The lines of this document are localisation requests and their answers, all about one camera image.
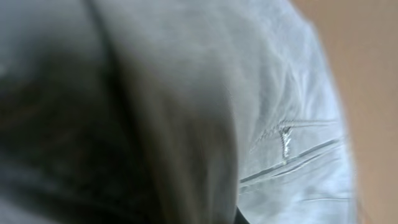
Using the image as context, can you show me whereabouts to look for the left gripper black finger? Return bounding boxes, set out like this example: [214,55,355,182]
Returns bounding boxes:
[234,207,249,224]

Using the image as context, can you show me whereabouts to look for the grey cotton shorts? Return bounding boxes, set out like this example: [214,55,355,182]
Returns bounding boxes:
[1,0,358,224]

